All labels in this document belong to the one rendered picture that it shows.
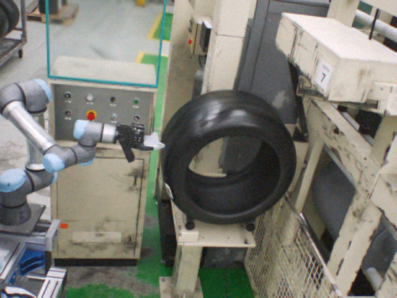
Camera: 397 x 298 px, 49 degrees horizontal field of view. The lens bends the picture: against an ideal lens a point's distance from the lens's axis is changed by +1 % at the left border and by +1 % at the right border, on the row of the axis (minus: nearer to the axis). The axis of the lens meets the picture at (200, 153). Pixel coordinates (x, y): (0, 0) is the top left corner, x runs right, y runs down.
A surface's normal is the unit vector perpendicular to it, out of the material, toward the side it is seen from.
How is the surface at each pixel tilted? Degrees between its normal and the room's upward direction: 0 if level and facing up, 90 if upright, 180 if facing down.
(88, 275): 0
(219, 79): 90
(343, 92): 90
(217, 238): 0
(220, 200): 6
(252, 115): 43
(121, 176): 90
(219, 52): 90
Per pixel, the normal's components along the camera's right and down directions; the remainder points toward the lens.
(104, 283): 0.15, -0.86
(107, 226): 0.15, 0.50
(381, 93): -0.98, -0.06
